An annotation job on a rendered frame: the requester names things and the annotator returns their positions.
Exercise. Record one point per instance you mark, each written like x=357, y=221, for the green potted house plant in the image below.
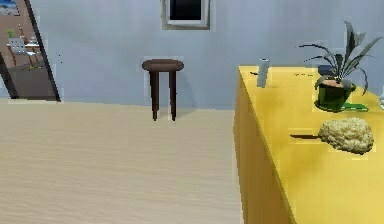
x=333, y=95

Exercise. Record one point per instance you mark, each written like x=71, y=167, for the grey metal chair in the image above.
x=18, y=46

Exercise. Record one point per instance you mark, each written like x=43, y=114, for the dark blue box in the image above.
x=325, y=69

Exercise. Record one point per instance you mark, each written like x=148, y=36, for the beige lumpy food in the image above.
x=348, y=135

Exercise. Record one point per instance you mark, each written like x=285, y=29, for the black door frame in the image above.
x=40, y=53

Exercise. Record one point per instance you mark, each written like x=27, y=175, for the yellow kitchen counter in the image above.
x=316, y=173

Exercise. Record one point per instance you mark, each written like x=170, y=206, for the dark brown round stool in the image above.
x=162, y=65

